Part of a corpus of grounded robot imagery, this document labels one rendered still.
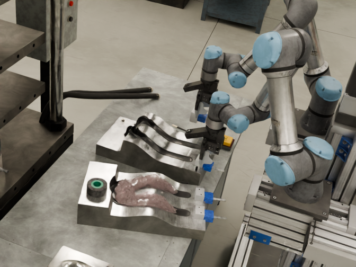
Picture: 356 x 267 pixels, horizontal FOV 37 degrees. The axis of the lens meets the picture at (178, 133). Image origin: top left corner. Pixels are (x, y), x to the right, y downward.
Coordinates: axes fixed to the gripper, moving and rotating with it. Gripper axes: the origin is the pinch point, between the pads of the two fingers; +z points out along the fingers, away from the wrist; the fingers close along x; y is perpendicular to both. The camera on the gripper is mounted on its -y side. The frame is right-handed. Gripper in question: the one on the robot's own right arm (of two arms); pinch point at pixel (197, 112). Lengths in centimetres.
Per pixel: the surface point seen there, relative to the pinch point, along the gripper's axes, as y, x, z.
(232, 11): -54, 345, 84
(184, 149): 2.4, -22.9, 6.4
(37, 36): -67, -33, -34
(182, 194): 11, -48, 10
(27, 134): -71, -37, 16
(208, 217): 25, -58, 8
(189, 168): 9.0, -35.1, 6.0
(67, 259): -14, -101, 8
